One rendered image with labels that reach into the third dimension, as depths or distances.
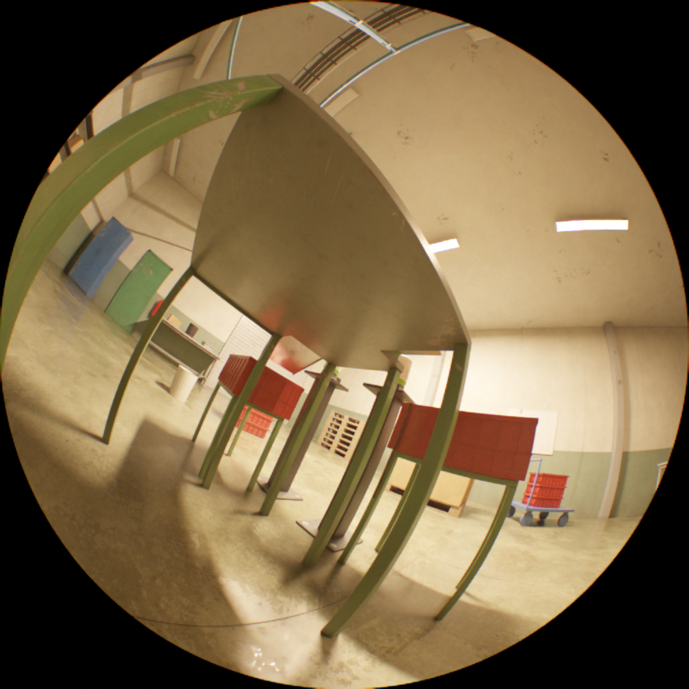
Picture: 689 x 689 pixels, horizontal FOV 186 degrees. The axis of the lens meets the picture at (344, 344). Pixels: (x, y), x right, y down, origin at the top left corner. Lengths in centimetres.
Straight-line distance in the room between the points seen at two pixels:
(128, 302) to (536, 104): 851
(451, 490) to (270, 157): 309
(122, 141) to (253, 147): 26
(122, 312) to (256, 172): 616
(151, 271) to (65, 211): 632
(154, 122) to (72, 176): 8
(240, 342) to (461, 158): 649
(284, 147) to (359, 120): 345
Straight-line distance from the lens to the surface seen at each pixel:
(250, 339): 640
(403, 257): 40
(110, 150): 23
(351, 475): 82
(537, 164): 384
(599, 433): 550
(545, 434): 509
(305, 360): 125
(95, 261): 670
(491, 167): 371
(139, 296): 641
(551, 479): 374
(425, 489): 50
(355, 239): 41
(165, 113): 26
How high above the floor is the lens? 62
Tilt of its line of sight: 21 degrees up
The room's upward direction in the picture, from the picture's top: 25 degrees clockwise
